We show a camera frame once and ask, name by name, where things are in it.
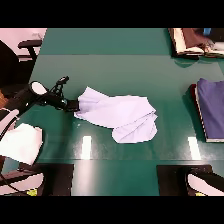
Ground black office chair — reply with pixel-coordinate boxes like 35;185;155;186
0;39;43;98

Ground lilac T-shirt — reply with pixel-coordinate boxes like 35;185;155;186
73;86;159;145

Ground blue folded garment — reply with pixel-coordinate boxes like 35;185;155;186
195;77;224;143

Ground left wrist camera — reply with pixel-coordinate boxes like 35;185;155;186
50;75;71;98

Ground heap of clothes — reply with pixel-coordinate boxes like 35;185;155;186
168;27;224;60

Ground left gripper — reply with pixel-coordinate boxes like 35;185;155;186
60;98;81;113

